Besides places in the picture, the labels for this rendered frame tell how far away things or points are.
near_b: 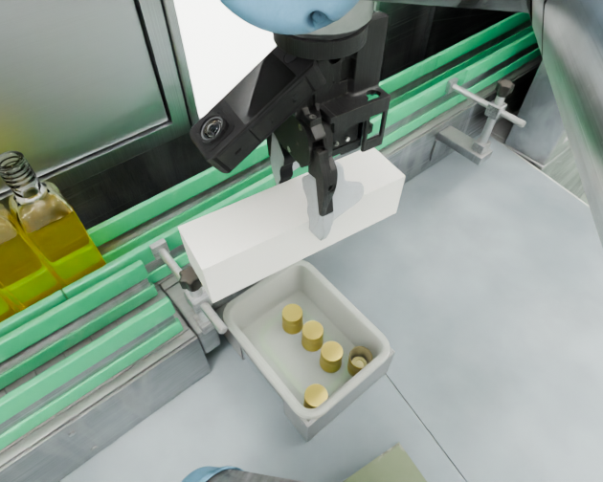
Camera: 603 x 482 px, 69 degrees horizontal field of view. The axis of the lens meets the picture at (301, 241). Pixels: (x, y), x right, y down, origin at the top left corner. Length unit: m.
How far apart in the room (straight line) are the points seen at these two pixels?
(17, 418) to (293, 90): 0.48
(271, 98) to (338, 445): 0.52
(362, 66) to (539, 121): 0.79
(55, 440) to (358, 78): 0.55
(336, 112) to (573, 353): 0.64
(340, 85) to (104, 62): 0.38
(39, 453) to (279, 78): 0.53
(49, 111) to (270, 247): 0.37
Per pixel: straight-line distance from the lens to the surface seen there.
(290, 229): 0.43
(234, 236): 0.43
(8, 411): 0.61
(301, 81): 0.35
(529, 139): 1.16
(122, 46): 0.68
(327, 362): 0.69
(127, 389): 0.65
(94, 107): 0.70
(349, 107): 0.38
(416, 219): 0.95
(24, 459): 0.67
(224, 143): 0.35
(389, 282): 0.84
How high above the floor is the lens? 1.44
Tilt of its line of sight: 52 degrees down
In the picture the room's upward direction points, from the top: straight up
